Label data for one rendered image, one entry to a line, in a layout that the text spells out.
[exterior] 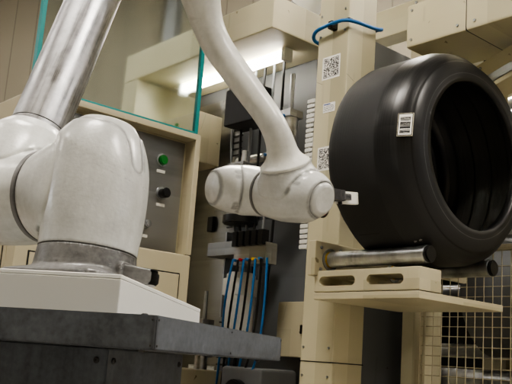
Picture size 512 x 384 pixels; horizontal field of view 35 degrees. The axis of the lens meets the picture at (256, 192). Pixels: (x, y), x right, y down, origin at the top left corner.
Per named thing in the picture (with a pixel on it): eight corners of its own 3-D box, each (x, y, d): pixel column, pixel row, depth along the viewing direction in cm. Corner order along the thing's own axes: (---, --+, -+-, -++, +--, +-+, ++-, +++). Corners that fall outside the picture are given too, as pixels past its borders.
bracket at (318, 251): (306, 275, 224) (308, 240, 226) (398, 291, 249) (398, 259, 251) (315, 274, 221) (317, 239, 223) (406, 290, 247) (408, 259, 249)
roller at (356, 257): (331, 249, 228) (336, 264, 229) (321, 256, 225) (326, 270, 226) (433, 241, 202) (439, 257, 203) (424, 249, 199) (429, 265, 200)
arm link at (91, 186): (92, 239, 115) (116, 96, 121) (1, 241, 124) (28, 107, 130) (160, 264, 128) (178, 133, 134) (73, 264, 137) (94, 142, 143)
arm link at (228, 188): (248, 213, 182) (288, 219, 173) (193, 210, 172) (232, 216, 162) (253, 165, 182) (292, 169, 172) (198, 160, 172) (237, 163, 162)
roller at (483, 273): (394, 262, 246) (399, 276, 246) (385, 269, 243) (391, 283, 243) (495, 257, 220) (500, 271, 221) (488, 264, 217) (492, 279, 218)
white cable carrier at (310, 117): (298, 249, 246) (307, 100, 256) (309, 251, 249) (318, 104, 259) (308, 248, 243) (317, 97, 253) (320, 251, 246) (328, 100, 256)
